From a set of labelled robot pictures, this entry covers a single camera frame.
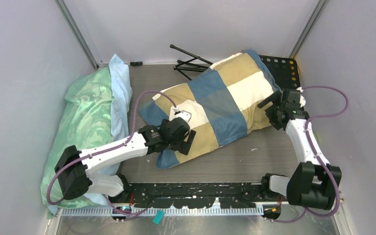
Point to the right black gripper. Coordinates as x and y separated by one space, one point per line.
276 98

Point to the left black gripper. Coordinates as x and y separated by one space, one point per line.
184 145

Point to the blue beige checkered pillow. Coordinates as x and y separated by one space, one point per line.
223 103

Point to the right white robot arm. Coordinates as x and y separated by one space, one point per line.
314 183

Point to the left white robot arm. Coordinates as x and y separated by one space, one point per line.
78 171

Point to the light blue pillow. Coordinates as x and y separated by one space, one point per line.
120 94

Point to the green patterned pillow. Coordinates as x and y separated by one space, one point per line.
68 134

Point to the black perforated board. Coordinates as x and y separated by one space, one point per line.
284 70

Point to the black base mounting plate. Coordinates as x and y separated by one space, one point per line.
195 195

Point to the teal tape piece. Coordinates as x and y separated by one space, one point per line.
158 217

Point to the black folding tripod stand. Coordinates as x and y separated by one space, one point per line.
194 64

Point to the small black clip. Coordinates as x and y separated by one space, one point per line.
136 63

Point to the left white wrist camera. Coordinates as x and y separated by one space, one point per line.
176 113

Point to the aluminium slotted rail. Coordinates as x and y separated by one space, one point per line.
214 209

